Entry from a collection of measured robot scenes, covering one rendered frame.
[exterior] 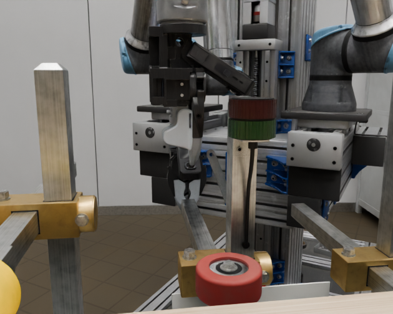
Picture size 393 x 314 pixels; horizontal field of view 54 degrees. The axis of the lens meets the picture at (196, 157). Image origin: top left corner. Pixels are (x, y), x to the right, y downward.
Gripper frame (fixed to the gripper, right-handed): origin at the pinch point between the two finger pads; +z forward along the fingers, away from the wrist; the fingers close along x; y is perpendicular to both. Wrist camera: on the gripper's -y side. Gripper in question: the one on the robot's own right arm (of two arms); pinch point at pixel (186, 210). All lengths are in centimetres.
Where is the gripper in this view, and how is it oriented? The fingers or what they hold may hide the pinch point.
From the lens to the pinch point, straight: 91.2
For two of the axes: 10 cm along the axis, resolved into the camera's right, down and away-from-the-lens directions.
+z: 0.0, 9.8, 2.0
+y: -1.4, -2.0, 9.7
